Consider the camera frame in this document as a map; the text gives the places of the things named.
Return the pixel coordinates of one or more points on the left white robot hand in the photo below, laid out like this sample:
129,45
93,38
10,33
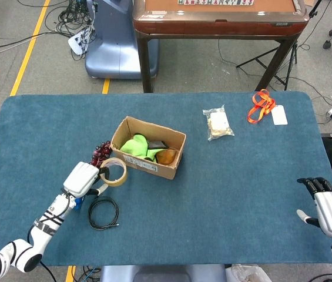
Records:
80,179

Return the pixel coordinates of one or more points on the yellow tape roll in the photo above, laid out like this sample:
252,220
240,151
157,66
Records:
118,179

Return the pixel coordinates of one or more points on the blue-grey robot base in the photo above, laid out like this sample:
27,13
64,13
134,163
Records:
115,44

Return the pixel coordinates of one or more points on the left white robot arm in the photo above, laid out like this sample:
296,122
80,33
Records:
40,235

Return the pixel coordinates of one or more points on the cardboard box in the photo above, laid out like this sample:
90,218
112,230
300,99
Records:
154,169

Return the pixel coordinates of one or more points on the blue snack bag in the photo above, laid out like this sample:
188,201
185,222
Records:
79,204

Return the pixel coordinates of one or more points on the dark red grape bunch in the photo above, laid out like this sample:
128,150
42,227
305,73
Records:
101,152

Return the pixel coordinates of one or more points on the green cloth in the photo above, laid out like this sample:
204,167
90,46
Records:
134,147

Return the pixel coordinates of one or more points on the crumpled clear plastic bag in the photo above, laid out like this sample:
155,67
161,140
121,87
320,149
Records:
248,274

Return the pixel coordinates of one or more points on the white badge card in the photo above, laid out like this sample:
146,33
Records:
279,115

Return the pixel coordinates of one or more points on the blue felt tablecloth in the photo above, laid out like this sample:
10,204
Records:
198,205

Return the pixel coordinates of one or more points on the grey robot body base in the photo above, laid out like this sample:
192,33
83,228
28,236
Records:
162,273

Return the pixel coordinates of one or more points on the white power strip with plugs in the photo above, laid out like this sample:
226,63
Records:
77,42

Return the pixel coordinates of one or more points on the clear bag of snacks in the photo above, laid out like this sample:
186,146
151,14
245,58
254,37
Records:
218,123

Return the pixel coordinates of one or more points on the black tripod stand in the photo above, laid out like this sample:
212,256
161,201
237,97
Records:
293,58

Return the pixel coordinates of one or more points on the brown mahjong table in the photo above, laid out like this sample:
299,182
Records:
212,25

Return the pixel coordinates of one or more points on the face-up mahjong tile row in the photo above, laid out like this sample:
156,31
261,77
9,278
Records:
215,2

